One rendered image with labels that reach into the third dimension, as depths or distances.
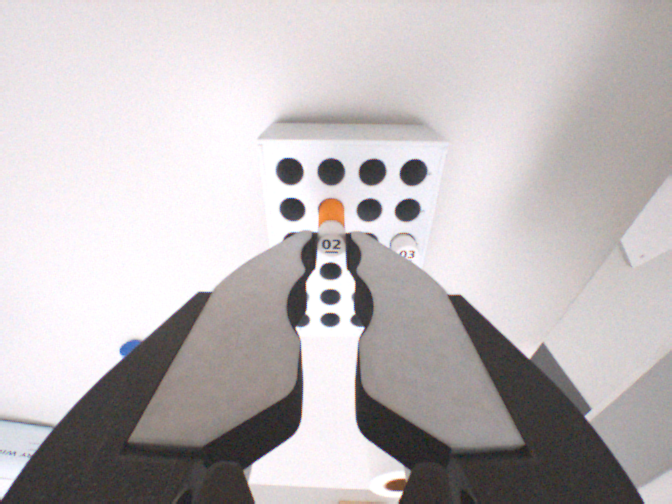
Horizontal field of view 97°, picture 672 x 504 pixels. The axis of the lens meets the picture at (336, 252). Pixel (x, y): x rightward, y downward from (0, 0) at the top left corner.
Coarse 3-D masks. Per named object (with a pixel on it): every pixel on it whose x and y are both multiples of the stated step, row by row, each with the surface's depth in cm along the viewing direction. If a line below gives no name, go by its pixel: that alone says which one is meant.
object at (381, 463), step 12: (372, 444) 34; (372, 456) 33; (384, 456) 32; (372, 468) 32; (384, 468) 31; (396, 468) 31; (372, 480) 32; (384, 480) 32; (396, 480) 34; (384, 492) 33; (396, 492) 34
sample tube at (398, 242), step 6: (402, 234) 16; (408, 234) 16; (396, 240) 15; (402, 240) 15; (408, 240) 15; (396, 246) 15; (402, 246) 15; (408, 246) 15; (414, 246) 15; (402, 252) 15; (408, 252) 15; (414, 252) 15; (408, 258) 15; (414, 258) 15
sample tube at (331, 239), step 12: (324, 204) 14; (336, 204) 14; (324, 216) 13; (336, 216) 13; (324, 228) 12; (336, 228) 12; (324, 240) 12; (336, 240) 12; (324, 252) 12; (336, 252) 12
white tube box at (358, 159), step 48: (288, 144) 13; (336, 144) 13; (384, 144) 13; (432, 144) 13; (288, 192) 14; (336, 192) 14; (384, 192) 14; (432, 192) 14; (384, 240) 16; (336, 288) 18
